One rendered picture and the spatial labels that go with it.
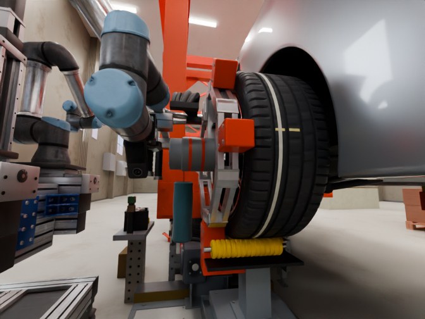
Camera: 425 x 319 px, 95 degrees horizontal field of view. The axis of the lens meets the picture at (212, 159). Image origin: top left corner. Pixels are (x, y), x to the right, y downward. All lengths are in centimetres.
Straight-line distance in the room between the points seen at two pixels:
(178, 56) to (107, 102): 124
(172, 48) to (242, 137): 118
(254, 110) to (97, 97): 38
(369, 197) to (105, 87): 827
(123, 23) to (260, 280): 86
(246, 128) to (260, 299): 66
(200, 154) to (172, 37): 105
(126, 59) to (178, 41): 125
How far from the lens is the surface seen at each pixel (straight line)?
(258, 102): 57
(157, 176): 96
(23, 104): 135
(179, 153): 74
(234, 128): 48
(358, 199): 805
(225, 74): 71
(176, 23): 169
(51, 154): 116
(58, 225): 114
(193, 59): 456
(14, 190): 68
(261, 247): 74
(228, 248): 70
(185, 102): 63
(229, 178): 55
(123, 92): 31
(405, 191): 484
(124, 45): 38
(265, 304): 93
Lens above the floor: 72
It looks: 8 degrees up
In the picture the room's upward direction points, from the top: straight up
